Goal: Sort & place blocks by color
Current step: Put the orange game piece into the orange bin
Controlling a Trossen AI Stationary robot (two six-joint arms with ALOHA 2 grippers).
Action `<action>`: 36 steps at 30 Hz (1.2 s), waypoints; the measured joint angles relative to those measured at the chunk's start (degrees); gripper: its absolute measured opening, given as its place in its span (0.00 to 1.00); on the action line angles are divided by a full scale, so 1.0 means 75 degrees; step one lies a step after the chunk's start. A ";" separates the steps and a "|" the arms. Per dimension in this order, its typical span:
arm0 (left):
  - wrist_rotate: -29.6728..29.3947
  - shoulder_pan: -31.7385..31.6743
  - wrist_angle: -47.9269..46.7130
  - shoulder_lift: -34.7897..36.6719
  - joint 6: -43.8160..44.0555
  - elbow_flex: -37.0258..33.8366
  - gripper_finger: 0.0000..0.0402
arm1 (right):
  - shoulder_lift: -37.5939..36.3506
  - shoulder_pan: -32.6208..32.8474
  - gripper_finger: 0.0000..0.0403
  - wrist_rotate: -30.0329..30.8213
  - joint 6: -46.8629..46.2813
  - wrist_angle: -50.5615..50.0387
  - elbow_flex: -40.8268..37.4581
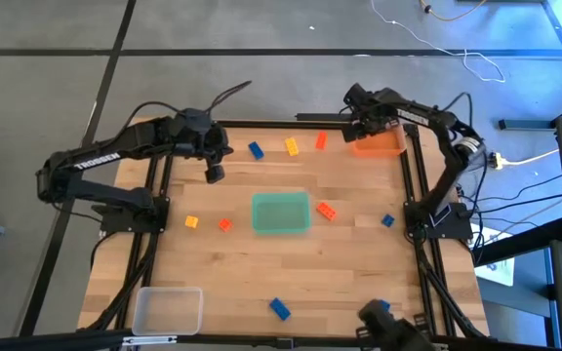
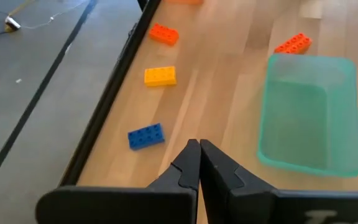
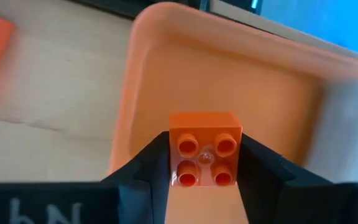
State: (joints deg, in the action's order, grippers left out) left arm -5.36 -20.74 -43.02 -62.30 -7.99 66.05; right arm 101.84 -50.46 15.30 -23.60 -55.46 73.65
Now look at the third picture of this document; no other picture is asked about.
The orange plastic bin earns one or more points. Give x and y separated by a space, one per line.
213 77

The small orange toy block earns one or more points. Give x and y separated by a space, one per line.
204 124

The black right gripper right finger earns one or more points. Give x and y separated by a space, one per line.
275 193

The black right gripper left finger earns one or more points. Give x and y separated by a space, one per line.
141 186

